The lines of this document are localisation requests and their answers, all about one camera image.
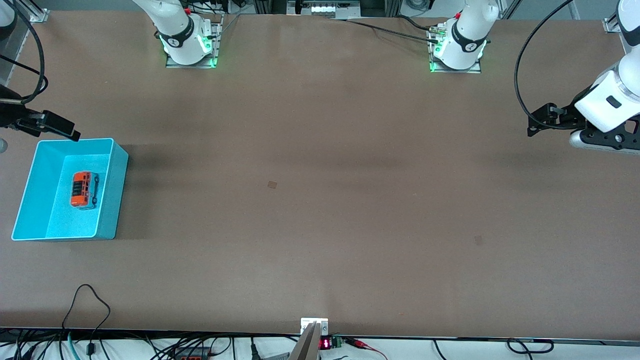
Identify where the orange toy bus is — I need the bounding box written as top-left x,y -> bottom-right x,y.
69,171 -> 99,210

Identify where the turquoise plastic storage box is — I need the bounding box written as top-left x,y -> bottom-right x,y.
11,138 -> 130,242

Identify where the silver metal device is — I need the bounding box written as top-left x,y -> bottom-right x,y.
287,0 -> 361,20

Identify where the red clip lead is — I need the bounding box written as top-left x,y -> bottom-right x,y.
345,337 -> 388,360

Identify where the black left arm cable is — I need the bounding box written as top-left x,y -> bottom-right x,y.
514,0 -> 576,130

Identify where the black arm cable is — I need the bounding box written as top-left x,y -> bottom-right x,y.
0,0 -> 48,105
514,0 -> 576,130

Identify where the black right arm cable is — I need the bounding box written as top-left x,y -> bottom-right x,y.
0,0 -> 48,105

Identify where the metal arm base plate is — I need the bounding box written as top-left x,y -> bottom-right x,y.
166,12 -> 223,69
427,22 -> 483,74

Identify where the thin black looped cable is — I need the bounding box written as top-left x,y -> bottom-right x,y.
61,284 -> 112,356

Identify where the short black base cable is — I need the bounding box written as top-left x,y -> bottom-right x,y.
395,15 -> 441,33

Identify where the long black base cable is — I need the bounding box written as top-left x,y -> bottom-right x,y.
327,18 -> 441,45

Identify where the coiled black cable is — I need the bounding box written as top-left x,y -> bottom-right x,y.
506,338 -> 555,355

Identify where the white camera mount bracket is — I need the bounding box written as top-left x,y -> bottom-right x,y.
300,318 -> 329,336

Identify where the grey camera mast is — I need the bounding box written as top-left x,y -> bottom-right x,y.
289,322 -> 321,360

